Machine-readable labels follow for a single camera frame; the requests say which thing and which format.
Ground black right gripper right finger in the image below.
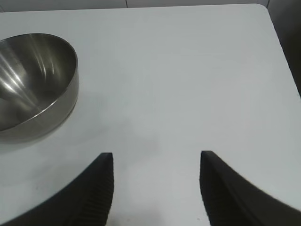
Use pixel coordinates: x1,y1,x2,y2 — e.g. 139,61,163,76
199,150,301,226

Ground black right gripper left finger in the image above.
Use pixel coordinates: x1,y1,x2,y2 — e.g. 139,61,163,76
4,152,115,226

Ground stainless steel mixing bowl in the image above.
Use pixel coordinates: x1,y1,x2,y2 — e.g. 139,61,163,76
0,32,79,145

